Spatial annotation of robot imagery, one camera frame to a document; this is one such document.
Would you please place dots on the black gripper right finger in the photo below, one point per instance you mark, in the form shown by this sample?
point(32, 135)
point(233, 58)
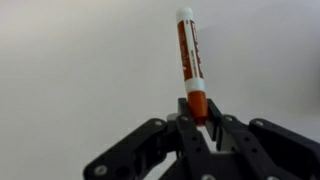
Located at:
point(266, 140)

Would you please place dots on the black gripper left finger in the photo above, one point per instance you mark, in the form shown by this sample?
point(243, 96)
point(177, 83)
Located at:
point(146, 143)

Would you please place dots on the orange white marker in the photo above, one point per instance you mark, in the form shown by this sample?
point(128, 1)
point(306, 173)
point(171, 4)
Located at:
point(191, 50)

